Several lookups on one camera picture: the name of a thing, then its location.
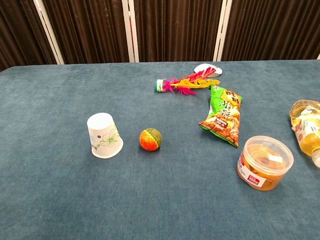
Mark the orange green small ball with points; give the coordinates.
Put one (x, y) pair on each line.
(150, 139)

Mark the white floral paper cup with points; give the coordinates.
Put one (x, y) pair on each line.
(104, 136)

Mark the colourful feather shuttlecock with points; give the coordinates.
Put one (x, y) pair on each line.
(190, 83)

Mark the green orange snack bag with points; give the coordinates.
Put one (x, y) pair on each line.
(223, 117)

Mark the white oval object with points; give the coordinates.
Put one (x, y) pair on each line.
(217, 70)

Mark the dark brown pleated curtain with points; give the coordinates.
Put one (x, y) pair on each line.
(177, 27)

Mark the blue table cloth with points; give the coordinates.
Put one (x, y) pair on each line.
(100, 195)

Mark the clear round plastic jar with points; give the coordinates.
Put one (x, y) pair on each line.
(264, 162)

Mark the yellow drink plastic bottle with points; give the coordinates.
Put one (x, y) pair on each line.
(307, 127)

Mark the white partition frame post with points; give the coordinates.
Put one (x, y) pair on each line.
(130, 30)
(220, 30)
(48, 30)

